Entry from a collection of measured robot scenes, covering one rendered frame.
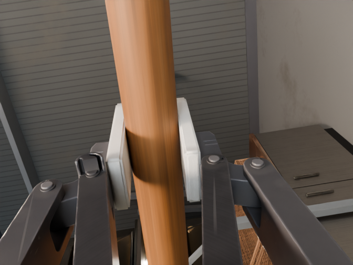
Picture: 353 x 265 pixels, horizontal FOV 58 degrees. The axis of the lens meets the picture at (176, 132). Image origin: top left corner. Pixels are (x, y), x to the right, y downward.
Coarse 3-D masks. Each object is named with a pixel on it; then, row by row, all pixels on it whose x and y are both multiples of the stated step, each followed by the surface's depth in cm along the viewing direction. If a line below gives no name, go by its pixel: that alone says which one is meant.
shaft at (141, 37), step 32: (128, 0) 14; (160, 0) 14; (128, 32) 14; (160, 32) 15; (128, 64) 15; (160, 64) 15; (128, 96) 16; (160, 96) 16; (128, 128) 17; (160, 128) 17; (160, 160) 18; (160, 192) 18; (160, 224) 20; (160, 256) 21
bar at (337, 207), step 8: (344, 200) 143; (352, 200) 142; (312, 208) 141; (320, 208) 140; (328, 208) 140; (336, 208) 140; (344, 208) 140; (352, 208) 141; (320, 216) 141; (240, 224) 139; (248, 224) 139; (200, 248) 146; (192, 256) 148
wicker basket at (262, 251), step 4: (260, 252) 154; (264, 252) 154; (260, 256) 155; (264, 256) 156; (260, 260) 156; (264, 260) 156; (268, 260) 157; (256, 264) 157; (260, 264) 158; (264, 264) 158; (268, 264) 158; (272, 264) 159
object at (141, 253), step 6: (138, 222) 211; (138, 228) 206; (138, 234) 202; (138, 240) 197; (138, 246) 193; (138, 252) 189; (144, 252) 197; (138, 258) 185; (144, 258) 193; (138, 264) 181; (144, 264) 189
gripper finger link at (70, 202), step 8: (96, 144) 18; (104, 144) 18; (104, 152) 17; (104, 160) 16; (72, 184) 14; (72, 192) 14; (64, 200) 13; (72, 200) 14; (112, 200) 15; (64, 208) 14; (72, 208) 14; (56, 216) 14; (64, 216) 14; (72, 216) 14; (56, 224) 14; (64, 224) 14; (72, 224) 14
